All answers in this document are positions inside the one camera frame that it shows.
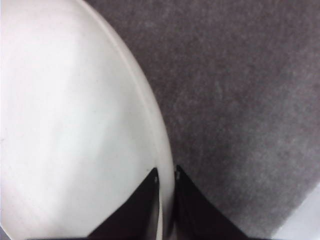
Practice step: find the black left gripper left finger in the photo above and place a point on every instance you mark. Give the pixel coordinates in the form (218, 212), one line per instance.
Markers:
(137, 217)

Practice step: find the white plate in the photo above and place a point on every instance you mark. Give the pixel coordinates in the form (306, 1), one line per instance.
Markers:
(80, 128)

